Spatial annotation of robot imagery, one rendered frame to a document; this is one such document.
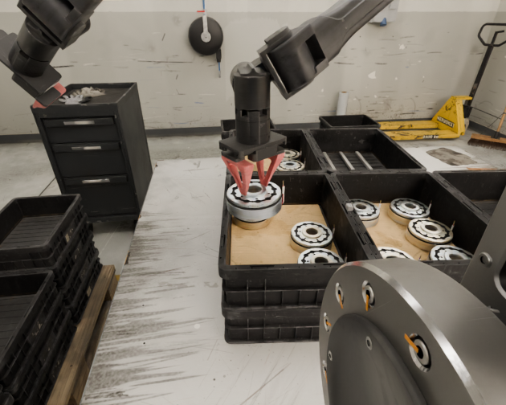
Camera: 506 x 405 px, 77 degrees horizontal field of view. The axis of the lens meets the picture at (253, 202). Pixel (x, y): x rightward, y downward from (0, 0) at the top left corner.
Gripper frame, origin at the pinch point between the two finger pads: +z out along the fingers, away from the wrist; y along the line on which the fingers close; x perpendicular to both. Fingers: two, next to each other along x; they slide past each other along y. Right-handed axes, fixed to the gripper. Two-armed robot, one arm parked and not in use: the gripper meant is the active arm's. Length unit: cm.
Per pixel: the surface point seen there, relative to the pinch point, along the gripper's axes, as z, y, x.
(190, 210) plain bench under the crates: 35, -12, -51
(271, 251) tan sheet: 22.6, -8.4, -3.7
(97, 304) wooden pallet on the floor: 90, 25, -87
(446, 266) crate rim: 13.4, -22.7, 28.4
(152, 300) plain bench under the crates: 35.1, 17.4, -20.5
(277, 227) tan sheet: 22.7, -16.5, -10.4
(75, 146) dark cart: 38, 2, -159
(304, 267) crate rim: 12.7, -1.8, 12.0
